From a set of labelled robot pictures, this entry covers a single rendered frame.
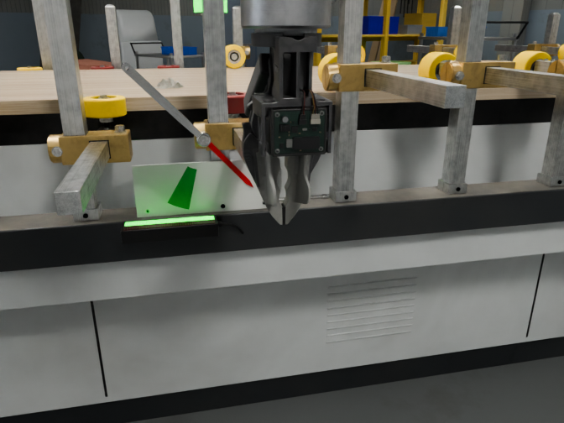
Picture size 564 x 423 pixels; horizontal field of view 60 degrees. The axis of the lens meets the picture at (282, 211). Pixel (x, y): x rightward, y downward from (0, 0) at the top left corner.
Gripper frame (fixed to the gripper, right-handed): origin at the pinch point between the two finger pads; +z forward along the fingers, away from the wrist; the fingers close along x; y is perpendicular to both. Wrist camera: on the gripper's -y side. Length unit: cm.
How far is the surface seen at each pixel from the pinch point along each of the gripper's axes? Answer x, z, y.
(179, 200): -12.1, 9.7, -35.3
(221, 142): -3.8, -1.0, -35.3
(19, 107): -41, -6, -52
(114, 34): -31, -19, -145
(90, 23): -152, -32, -945
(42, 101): -37, -7, -52
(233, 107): -0.3, -6.0, -44.1
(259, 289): 7, 44, -58
